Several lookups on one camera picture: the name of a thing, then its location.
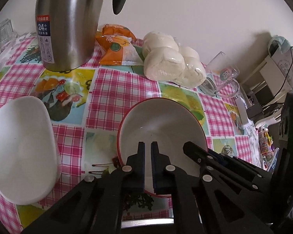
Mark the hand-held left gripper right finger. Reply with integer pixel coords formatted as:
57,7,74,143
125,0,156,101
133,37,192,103
151,141,275,234

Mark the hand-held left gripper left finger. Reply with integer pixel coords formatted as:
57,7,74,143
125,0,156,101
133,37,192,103
21,141,147,234

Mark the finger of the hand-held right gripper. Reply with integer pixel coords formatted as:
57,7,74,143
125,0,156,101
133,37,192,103
183,141,272,193
207,149,272,180

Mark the strawberry print bowl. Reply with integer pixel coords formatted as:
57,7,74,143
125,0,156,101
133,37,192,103
117,97,208,198

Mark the round stainless steel plate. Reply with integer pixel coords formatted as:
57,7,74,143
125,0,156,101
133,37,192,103
121,218,174,234

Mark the white square bowl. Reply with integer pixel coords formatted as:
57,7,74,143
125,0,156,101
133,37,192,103
0,96,62,205

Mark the colourful small bottle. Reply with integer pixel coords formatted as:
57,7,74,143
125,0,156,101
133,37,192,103
257,124,275,157

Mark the black power adapter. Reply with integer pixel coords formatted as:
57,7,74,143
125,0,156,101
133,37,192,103
246,102,264,120

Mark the white charger block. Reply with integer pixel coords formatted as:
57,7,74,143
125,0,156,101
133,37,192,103
235,97,251,128

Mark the white rack with items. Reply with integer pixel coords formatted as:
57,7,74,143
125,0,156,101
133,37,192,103
242,54,293,110

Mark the pale paper bag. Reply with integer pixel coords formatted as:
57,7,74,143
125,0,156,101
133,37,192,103
268,36,293,91

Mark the clear glass mug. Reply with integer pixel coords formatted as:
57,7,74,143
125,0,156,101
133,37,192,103
200,52,241,98

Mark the bag of white steamed buns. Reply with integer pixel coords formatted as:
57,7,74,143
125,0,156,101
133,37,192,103
142,31,207,88

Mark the orange and white snack packet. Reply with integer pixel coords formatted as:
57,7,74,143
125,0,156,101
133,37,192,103
99,35,142,66

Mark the stainless steel thermos jug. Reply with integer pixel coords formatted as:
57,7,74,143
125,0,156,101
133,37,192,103
35,0,135,72

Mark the black cable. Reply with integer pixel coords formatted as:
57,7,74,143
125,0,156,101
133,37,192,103
262,47,293,109

